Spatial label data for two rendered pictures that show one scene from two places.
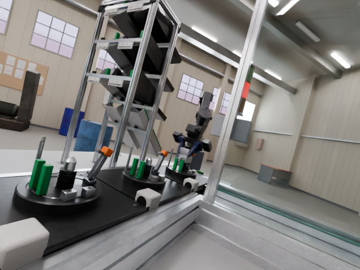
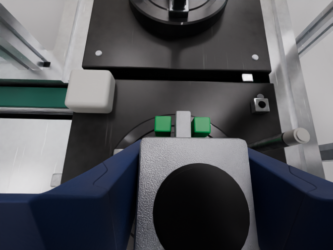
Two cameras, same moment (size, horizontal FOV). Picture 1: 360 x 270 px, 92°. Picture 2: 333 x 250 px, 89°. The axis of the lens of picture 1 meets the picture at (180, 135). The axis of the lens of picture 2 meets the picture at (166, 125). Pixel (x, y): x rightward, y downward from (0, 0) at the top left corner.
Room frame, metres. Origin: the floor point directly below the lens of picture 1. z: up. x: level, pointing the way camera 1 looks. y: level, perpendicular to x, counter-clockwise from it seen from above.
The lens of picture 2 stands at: (0.76, -0.05, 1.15)
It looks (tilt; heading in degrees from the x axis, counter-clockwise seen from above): 74 degrees down; 151
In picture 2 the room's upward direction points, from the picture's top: 2 degrees clockwise
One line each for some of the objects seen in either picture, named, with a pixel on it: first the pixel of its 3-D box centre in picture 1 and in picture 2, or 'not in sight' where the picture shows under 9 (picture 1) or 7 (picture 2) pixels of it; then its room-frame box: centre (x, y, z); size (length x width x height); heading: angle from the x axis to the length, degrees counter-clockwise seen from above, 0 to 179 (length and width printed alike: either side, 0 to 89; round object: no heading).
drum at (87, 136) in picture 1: (92, 144); not in sight; (3.53, 1.68, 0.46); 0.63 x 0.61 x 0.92; 117
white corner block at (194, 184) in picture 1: (190, 185); (94, 94); (0.64, -0.09, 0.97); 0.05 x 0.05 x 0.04; 62
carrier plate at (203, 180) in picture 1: (179, 175); (175, 182); (0.77, -0.05, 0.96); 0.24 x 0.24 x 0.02; 62
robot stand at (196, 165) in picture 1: (187, 162); not in sight; (1.21, -0.10, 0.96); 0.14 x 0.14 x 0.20; 25
